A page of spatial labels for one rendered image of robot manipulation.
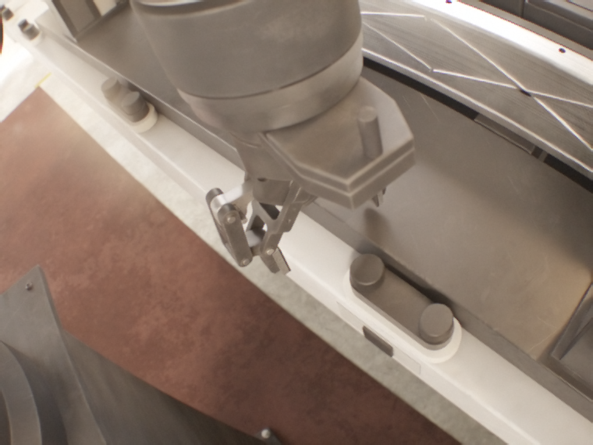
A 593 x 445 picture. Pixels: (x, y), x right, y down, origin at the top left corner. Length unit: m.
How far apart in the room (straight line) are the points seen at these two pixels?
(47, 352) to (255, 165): 0.27
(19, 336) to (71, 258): 1.35
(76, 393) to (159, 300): 1.13
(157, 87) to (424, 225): 0.37
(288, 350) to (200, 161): 0.84
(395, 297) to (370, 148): 0.20
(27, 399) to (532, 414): 0.40
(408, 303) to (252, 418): 0.95
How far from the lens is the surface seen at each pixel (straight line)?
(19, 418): 0.40
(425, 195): 0.43
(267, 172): 0.30
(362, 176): 0.22
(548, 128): 0.45
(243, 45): 0.21
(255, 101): 0.23
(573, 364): 0.36
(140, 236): 1.68
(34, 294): 0.50
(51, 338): 0.46
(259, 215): 0.35
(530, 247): 0.41
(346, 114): 0.25
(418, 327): 0.39
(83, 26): 0.89
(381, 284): 0.40
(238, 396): 1.33
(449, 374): 0.41
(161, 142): 0.62
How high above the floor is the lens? 1.23
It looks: 54 degrees down
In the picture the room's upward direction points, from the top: 23 degrees counter-clockwise
